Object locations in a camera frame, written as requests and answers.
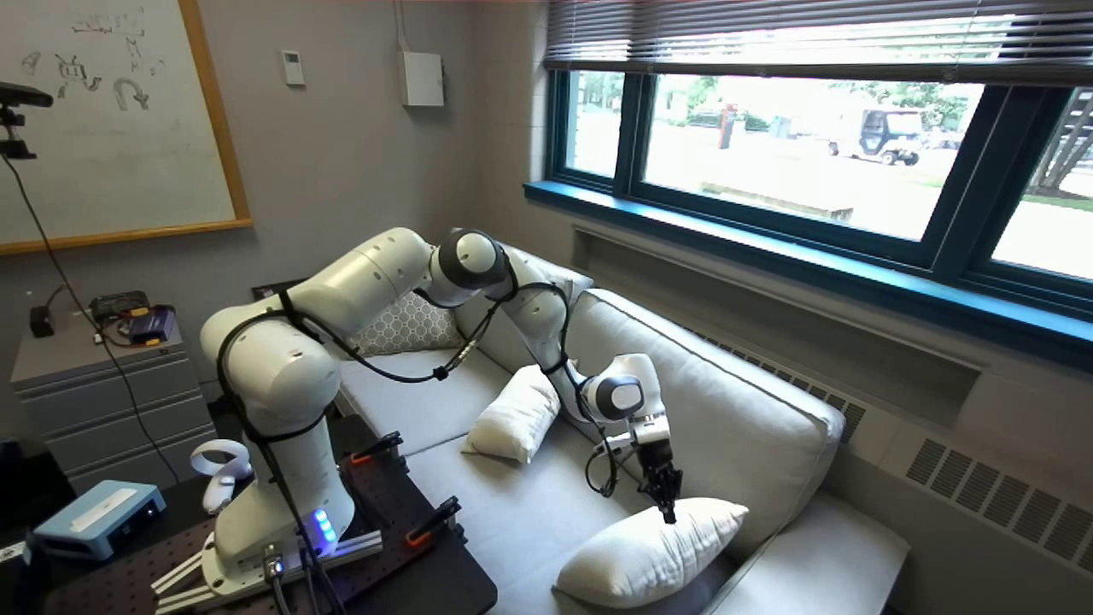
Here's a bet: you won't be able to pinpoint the wall whiteboard wood frame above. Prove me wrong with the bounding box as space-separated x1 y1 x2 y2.
0 0 248 253

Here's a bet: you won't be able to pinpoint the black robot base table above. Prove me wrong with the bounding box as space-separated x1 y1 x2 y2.
43 406 503 615

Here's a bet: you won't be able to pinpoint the window blinds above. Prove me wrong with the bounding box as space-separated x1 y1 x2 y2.
545 0 1093 86

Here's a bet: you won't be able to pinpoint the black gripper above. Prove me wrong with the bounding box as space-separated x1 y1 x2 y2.
609 418 684 527

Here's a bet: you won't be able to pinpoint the light grey fabric couch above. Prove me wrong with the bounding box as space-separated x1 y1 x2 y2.
328 244 916 615

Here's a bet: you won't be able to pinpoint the grey filing cabinet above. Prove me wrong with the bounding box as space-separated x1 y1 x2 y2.
10 310 214 491

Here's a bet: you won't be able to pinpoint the black camera on stand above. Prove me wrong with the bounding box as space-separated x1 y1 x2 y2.
0 81 56 161

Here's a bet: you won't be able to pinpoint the cream pleated pillow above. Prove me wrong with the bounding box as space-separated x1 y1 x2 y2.
552 496 748 609
466 367 559 465

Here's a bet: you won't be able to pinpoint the baseboard radiator heater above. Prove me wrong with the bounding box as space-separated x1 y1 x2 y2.
727 338 1093 579

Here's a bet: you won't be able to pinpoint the white VR controller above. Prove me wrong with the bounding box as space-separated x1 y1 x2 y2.
190 438 254 518

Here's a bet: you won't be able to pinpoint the light blue box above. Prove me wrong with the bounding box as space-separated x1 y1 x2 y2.
34 480 167 561

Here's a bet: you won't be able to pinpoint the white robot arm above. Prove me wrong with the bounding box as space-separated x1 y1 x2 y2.
203 225 684 579

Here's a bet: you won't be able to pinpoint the grey patterned pillow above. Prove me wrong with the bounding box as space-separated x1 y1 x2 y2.
348 293 460 357

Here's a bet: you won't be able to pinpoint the teal framed window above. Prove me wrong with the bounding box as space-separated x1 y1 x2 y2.
530 60 1093 351

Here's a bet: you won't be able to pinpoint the white wall box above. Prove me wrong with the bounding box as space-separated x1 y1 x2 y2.
401 53 447 111

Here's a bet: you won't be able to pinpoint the white thermostat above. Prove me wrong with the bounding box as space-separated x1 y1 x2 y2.
279 49 308 90

